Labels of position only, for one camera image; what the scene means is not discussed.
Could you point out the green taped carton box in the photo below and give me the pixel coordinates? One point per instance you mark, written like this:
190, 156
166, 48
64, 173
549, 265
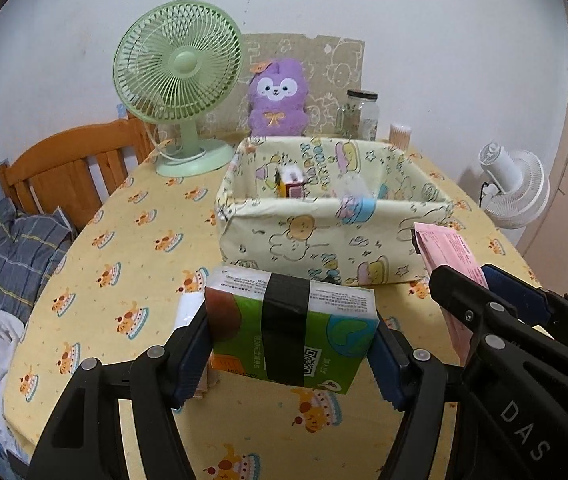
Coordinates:
334, 345

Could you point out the purple plush toy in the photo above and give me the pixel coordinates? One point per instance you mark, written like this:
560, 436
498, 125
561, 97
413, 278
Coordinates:
276, 115

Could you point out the toothpick holder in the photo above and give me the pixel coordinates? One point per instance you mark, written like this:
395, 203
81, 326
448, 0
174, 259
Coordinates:
399, 135

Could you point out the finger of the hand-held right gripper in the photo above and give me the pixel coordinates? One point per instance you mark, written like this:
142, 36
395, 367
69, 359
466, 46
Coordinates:
514, 292
464, 300

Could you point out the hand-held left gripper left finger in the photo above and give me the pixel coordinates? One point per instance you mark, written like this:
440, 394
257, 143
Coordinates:
191, 365

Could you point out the white standing fan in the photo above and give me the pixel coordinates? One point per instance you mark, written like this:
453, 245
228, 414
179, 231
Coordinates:
519, 195

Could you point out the small carton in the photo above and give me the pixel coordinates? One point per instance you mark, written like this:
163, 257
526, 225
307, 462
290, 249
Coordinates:
291, 185

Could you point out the glass jar with brown lid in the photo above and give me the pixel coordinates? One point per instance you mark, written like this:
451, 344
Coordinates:
359, 117

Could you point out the printed fabric storage box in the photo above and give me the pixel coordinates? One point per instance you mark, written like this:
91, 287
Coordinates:
284, 240

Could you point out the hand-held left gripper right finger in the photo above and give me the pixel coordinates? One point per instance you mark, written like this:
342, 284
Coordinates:
386, 370

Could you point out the black fabric band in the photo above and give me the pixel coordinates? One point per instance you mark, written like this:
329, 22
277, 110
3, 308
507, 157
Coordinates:
284, 330

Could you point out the pink packet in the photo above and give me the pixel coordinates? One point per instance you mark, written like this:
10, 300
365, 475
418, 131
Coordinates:
446, 250

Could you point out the green desk fan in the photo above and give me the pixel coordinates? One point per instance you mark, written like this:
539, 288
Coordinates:
179, 62

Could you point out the plaid clothes pile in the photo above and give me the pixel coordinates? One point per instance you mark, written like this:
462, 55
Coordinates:
19, 255

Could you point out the green printed board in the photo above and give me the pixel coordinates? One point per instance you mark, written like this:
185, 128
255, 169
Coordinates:
334, 60

